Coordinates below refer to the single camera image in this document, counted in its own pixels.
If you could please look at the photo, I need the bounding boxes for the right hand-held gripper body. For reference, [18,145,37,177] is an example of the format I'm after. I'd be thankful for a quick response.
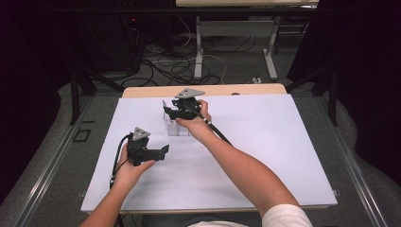
[171,88,206,121]

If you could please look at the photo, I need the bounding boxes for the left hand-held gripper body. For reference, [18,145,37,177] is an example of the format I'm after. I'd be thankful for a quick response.
[127,127,159,167]

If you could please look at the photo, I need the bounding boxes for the clear acrylic compartment organizer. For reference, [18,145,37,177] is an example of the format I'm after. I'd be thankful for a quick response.
[162,99,190,137]

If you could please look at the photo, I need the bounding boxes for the person's right hand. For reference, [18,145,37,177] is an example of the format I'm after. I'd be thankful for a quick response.
[175,99,213,142]

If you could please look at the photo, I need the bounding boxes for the person's left hand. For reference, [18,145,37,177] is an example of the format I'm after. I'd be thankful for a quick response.
[113,144,156,190]

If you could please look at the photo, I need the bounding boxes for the desk with white legs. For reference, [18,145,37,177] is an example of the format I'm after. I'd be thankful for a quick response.
[174,0,320,81]

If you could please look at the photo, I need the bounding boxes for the person's grey trousers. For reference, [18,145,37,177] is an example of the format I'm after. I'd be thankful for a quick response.
[141,213,263,227]

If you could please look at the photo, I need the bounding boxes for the black metal stand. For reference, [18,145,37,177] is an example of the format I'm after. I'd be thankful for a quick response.
[69,60,126,126]
[285,61,340,127]

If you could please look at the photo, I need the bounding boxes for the white table cover sheet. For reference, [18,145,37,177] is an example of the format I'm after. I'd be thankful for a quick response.
[79,94,339,213]

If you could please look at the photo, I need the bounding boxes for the black equipment cabinet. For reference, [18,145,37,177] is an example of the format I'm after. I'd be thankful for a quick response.
[78,12,143,74]

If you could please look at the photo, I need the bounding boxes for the black metal crossbar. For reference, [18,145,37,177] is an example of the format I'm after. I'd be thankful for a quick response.
[53,8,320,17]

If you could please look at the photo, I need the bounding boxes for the white shirt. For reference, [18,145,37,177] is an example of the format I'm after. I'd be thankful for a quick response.
[188,203,314,227]

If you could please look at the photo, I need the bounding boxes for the left hand-held gripper black cable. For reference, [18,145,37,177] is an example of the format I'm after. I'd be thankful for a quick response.
[108,133,132,227]

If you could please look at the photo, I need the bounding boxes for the hand-held gripper black cable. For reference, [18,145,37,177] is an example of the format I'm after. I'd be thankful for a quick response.
[183,105,234,147]
[108,133,132,227]

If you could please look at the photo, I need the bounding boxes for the tangle of black floor cables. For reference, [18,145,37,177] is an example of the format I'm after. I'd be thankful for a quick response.
[121,34,228,88]

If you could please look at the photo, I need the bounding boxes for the right hand-held gripper black cable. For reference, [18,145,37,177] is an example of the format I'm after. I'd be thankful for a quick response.
[183,105,234,147]

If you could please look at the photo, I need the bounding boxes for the white floor cable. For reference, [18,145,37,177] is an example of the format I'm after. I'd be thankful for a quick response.
[176,15,229,85]

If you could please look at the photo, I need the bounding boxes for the aluminium floor rail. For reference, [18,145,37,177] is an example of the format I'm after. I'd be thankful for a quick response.
[12,96,96,227]
[318,94,389,227]

